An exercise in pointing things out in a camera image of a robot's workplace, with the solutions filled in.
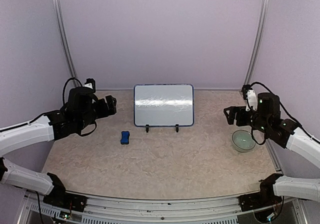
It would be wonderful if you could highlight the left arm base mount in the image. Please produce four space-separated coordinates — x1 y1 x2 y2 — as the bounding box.
43 190 87 212

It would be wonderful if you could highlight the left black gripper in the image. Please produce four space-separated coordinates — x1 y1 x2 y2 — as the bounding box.
77 95 117 130

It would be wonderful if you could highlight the pale green glass bowl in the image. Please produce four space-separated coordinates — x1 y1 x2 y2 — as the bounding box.
231 130 256 153

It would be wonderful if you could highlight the right aluminium frame post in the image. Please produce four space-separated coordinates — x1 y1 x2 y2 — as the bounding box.
244 0 270 85

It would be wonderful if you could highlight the blue whiteboard eraser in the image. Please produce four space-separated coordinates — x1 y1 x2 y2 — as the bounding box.
120 131 130 145

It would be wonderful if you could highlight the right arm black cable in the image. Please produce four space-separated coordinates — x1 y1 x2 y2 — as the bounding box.
249 81 320 146

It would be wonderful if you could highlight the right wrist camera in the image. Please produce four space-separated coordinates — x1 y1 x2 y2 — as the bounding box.
241 84 258 112

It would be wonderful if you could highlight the aluminium frame post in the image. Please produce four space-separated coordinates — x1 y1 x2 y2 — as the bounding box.
244 0 270 85
52 0 77 78

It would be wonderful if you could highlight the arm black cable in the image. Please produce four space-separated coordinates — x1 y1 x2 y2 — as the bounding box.
29 77 98 224
249 81 320 146

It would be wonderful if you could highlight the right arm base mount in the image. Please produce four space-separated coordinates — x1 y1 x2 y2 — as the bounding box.
238 189 283 212

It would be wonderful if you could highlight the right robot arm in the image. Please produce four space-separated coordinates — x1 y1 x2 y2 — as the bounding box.
223 89 320 206

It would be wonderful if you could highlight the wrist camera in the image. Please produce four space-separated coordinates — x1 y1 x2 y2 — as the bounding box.
83 78 96 93
241 84 258 112

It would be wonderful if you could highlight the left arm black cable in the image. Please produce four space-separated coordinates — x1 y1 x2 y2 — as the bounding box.
29 77 98 224

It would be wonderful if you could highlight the small blue-framed whiteboard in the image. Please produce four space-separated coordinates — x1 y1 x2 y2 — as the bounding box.
133 83 195 128

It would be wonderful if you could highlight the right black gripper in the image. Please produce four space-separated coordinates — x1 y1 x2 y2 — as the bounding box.
224 105 271 134

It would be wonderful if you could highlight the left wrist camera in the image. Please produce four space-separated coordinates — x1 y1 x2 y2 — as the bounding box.
83 78 96 93

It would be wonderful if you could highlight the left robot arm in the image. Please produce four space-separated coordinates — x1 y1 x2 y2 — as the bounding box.
0 86 117 207

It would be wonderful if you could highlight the left aluminium frame post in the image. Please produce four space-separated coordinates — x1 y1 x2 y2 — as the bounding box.
52 0 77 78

